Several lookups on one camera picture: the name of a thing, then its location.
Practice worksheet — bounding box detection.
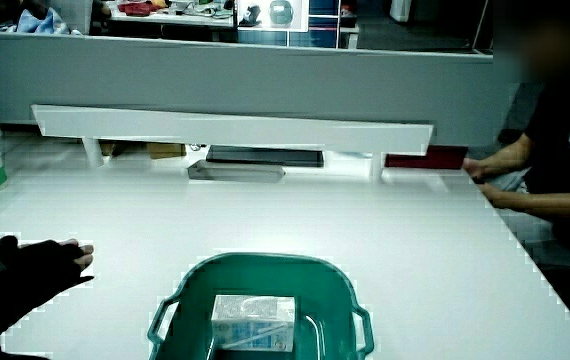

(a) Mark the white blue milk carton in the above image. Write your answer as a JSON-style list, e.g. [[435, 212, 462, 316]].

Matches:
[[210, 294, 297, 353]]

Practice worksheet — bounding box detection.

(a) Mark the white background table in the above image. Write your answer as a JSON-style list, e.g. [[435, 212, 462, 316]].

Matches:
[[107, 0, 236, 29]]

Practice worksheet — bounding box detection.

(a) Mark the green plastic basin plate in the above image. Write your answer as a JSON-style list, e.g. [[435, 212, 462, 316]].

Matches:
[[147, 252, 375, 360]]

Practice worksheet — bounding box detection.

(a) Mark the light blue cloth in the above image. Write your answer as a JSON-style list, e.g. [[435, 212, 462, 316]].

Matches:
[[0, 7, 84, 36]]

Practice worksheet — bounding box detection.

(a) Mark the grey desk divider panel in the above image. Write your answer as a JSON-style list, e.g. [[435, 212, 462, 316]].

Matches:
[[0, 29, 521, 149]]

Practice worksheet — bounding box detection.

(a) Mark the white poster with helmet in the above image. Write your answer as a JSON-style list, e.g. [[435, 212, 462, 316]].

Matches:
[[236, 0, 310, 33]]

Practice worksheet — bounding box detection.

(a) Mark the white desk shelf riser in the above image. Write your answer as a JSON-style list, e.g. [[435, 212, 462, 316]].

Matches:
[[31, 103, 435, 181]]

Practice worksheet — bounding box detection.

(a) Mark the black flat keyboard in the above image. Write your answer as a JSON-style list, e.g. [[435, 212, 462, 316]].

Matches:
[[205, 144, 325, 169]]

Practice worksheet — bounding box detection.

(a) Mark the red cloth item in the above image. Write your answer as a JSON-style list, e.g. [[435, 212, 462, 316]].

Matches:
[[117, 1, 164, 17]]

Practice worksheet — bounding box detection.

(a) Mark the dark red flat box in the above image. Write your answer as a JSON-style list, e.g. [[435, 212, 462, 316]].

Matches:
[[384, 145, 469, 171]]

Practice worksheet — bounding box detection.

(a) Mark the brown cardboard box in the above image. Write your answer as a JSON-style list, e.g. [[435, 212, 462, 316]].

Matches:
[[145, 142, 187, 160]]

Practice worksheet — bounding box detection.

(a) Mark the person's left hand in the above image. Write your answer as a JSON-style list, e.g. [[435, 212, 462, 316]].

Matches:
[[0, 234, 95, 337]]

